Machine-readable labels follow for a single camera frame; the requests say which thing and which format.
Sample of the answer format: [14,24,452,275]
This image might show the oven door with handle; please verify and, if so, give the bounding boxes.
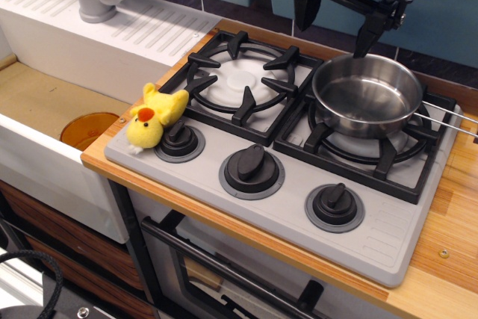
[140,211,380,318]

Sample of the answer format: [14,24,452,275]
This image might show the wooden drawer fronts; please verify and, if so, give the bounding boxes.
[1,182,158,318]

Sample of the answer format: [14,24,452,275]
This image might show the black stove knob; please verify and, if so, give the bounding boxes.
[154,120,205,164]
[219,143,285,201]
[305,183,365,234]

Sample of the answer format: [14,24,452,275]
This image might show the white toy sink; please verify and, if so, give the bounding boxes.
[1,0,219,244]

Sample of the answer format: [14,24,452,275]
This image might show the grey toy stove top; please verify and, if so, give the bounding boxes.
[105,31,462,287]

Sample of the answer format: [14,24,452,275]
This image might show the yellow stuffed duck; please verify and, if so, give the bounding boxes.
[126,83,189,155]

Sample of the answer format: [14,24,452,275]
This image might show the black right stove knob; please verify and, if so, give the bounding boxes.
[305,183,365,234]

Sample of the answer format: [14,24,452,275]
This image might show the orange plastic plate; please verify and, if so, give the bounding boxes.
[60,112,119,151]

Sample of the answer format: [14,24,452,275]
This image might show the black left stove knob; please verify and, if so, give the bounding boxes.
[154,120,205,164]

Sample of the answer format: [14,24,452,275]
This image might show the black left burner grate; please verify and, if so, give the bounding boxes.
[160,31,322,146]

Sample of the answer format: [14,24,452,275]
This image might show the stainless steel pan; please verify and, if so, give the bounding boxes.
[311,54,461,139]

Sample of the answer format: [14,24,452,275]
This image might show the black middle stove knob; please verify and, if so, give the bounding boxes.
[219,143,285,201]

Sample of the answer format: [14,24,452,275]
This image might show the black braided cable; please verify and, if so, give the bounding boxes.
[0,250,63,319]

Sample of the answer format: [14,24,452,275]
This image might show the black burner grate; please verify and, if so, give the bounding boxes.
[160,31,322,146]
[273,81,457,204]

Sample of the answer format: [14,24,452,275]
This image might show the black right burner grate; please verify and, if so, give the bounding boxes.
[273,81,457,204]

